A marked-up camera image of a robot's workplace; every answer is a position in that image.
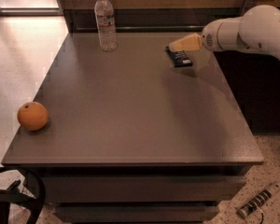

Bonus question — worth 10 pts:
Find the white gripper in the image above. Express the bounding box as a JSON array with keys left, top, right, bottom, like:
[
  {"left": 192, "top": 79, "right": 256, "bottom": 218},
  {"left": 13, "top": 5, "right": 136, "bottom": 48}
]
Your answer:
[{"left": 169, "top": 20, "right": 223, "bottom": 52}]

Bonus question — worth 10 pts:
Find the dark blue rxbar wrapper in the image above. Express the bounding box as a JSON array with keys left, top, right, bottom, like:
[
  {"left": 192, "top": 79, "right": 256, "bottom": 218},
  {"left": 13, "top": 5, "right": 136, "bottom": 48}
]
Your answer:
[{"left": 165, "top": 48, "right": 193, "bottom": 68}]

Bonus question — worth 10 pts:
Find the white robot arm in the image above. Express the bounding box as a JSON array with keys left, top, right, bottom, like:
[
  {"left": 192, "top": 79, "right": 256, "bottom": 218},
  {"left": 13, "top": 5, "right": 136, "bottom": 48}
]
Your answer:
[{"left": 168, "top": 5, "right": 280, "bottom": 61}]

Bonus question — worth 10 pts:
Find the clear plastic water bottle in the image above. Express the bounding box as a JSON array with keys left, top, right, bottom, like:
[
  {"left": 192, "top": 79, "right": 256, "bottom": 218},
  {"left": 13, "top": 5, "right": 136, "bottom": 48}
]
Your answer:
[{"left": 94, "top": 0, "right": 117, "bottom": 51}]

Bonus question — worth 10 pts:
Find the grey drawer cabinet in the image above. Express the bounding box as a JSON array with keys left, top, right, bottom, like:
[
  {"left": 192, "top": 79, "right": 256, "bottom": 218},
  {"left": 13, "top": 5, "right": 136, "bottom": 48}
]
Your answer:
[{"left": 3, "top": 34, "right": 263, "bottom": 224}]

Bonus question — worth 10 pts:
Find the orange fruit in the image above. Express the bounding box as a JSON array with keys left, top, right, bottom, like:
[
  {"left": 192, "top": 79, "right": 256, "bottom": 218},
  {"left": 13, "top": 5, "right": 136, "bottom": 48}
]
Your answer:
[{"left": 17, "top": 102, "right": 49, "bottom": 131}]

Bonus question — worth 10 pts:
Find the white power strip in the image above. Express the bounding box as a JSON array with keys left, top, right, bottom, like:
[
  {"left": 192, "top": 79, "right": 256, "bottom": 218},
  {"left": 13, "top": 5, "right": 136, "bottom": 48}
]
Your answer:
[{"left": 237, "top": 182, "right": 280, "bottom": 219}]

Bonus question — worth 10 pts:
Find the black chair base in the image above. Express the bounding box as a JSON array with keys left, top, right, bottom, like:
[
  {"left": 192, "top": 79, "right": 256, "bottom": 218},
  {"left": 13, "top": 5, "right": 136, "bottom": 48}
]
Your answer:
[{"left": 0, "top": 166, "right": 46, "bottom": 224}]

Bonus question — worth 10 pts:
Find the metal shelf bracket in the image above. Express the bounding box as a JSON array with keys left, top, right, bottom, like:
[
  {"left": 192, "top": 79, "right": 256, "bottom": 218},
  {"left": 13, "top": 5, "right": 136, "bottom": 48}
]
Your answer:
[{"left": 239, "top": 0, "right": 259, "bottom": 16}]

